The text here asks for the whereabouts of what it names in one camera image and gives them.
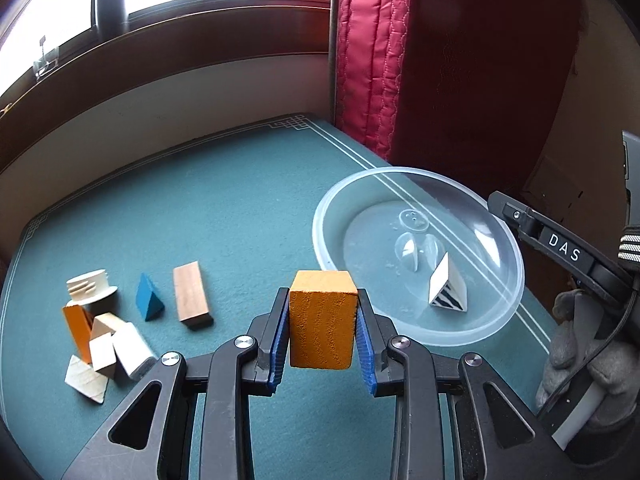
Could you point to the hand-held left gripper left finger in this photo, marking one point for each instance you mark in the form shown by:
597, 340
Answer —
281, 342

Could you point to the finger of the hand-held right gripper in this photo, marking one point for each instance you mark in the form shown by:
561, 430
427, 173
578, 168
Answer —
510, 212

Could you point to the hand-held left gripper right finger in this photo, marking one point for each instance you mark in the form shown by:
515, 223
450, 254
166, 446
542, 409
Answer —
365, 357

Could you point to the orange wooden cuboid block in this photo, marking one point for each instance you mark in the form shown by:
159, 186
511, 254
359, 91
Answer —
320, 320

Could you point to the zebra striped triangular block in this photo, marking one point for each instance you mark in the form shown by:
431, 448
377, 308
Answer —
442, 280

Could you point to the clear plastic bowl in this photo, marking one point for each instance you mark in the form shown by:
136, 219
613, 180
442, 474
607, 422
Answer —
360, 260

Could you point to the white rectangular block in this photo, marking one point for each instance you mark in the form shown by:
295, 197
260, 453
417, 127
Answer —
131, 352

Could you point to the light wooden triangular block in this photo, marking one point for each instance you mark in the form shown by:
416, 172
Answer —
106, 324

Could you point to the small light wooden block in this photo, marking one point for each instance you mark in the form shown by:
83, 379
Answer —
102, 357

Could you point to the cream threaded round block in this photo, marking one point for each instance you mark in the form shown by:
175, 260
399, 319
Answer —
90, 285

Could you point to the orange zebra striped block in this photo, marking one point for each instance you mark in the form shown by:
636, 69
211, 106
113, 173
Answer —
77, 330

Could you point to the person's right hand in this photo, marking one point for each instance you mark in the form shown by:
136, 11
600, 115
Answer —
570, 320

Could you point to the brown wooden rectangular block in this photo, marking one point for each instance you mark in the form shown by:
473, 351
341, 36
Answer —
190, 292

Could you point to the green table mat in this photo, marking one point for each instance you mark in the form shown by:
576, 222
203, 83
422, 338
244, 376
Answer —
225, 220

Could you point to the blue triangular block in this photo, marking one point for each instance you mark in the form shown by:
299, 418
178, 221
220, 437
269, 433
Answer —
147, 300

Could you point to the red quilted curtain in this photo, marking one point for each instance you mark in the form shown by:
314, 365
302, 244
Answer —
370, 60

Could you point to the dark wooden window sill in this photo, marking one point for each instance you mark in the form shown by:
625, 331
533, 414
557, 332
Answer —
200, 35

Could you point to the small yellowish sill item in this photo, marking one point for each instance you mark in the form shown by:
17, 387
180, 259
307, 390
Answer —
5, 108

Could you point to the clear drinking glass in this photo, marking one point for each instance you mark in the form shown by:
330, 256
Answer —
46, 62

